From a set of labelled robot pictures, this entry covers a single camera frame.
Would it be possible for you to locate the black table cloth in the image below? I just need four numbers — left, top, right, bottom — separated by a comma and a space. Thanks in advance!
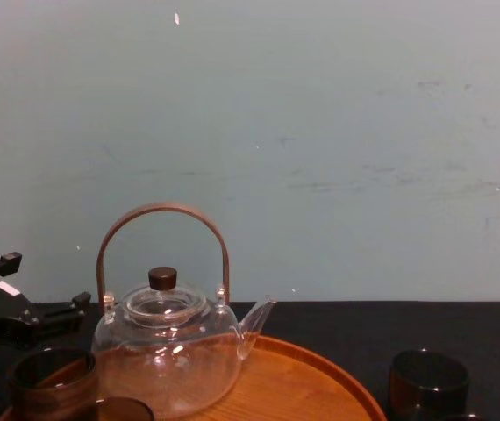
0, 299, 500, 421

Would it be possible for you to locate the glass teapot lid dark knob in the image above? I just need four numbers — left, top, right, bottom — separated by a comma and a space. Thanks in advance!
124, 266, 208, 329

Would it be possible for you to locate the clear glass teapot wooden handle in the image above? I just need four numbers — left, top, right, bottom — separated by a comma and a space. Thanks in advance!
91, 202, 278, 418

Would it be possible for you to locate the smoky dark glass cup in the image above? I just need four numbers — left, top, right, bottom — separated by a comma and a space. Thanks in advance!
8, 347, 100, 421
95, 396, 157, 421
388, 348, 471, 418

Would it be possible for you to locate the round brown wooden tray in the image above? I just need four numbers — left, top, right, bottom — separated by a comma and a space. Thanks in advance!
0, 334, 388, 421

